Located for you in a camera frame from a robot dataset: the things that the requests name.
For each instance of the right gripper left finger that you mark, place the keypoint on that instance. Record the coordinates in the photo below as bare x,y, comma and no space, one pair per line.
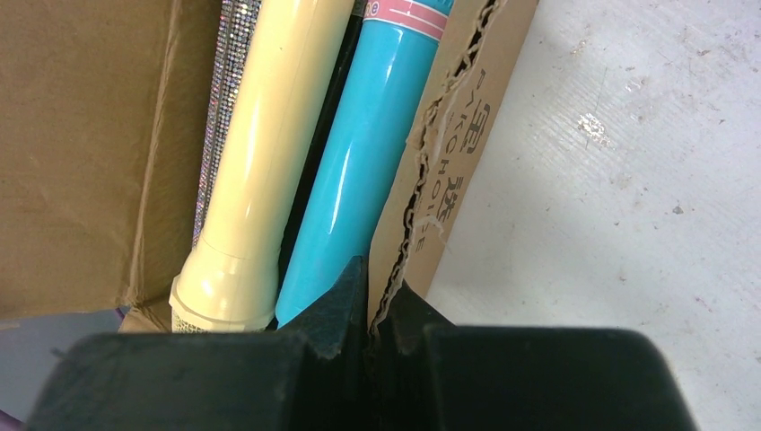
306,376

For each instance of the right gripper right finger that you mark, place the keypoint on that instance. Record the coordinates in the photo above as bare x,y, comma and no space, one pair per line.
435,375

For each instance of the cream microphone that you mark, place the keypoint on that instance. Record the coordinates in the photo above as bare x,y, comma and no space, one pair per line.
229,280

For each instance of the blue microphone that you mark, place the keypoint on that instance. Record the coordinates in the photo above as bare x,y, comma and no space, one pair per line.
393,59

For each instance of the brown cardboard box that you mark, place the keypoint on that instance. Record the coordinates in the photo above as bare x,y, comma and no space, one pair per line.
103,118

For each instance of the silver glitter microphone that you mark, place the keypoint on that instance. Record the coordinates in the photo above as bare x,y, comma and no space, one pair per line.
238,21

